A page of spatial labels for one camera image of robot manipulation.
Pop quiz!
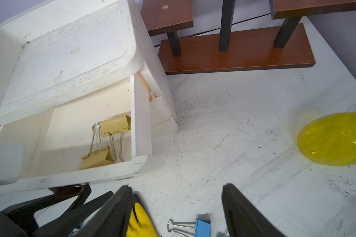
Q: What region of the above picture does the blue binder clip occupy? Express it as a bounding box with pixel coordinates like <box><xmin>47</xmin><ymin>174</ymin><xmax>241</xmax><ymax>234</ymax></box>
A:
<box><xmin>167</xmin><ymin>219</ymin><xmax>211</xmax><ymax>237</ymax></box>

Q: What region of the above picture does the yellow black work glove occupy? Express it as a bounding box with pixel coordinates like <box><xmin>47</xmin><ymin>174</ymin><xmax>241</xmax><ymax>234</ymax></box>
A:
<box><xmin>126</xmin><ymin>194</ymin><xmax>158</xmax><ymax>237</ymax></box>

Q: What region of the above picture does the yellow binder clip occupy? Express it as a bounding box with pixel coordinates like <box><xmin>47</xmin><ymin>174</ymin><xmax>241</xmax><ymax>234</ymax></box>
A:
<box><xmin>78</xmin><ymin>122</ymin><xmax>114</xmax><ymax>170</ymax></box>
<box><xmin>89</xmin><ymin>115</ymin><xmax>131</xmax><ymax>163</ymax></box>

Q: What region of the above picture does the yellow spray bottle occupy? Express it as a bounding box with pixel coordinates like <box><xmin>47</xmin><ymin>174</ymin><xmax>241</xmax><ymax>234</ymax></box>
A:
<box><xmin>297</xmin><ymin>113</ymin><xmax>356</xmax><ymax>166</ymax></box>

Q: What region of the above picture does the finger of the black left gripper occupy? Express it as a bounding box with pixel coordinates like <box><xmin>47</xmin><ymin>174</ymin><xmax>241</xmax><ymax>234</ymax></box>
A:
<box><xmin>0</xmin><ymin>184</ymin><xmax>113</xmax><ymax>237</ymax></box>

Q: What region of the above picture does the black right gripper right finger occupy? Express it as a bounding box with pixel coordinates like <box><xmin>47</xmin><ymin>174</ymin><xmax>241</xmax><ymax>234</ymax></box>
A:
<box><xmin>222</xmin><ymin>183</ymin><xmax>284</xmax><ymax>237</ymax></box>

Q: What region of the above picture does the brown wooden step shelf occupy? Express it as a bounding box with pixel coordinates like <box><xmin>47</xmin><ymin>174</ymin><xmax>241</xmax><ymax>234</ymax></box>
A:
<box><xmin>141</xmin><ymin>1</ymin><xmax>356</xmax><ymax>75</ymax></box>

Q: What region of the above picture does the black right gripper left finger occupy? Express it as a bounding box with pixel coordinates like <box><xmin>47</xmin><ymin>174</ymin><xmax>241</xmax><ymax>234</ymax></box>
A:
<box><xmin>75</xmin><ymin>185</ymin><xmax>133</xmax><ymax>237</ymax></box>

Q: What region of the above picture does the white plastic drawer cabinet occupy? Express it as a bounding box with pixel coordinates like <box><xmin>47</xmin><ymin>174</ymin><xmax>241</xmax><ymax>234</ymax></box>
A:
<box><xmin>0</xmin><ymin>1</ymin><xmax>178</xmax><ymax>194</ymax></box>

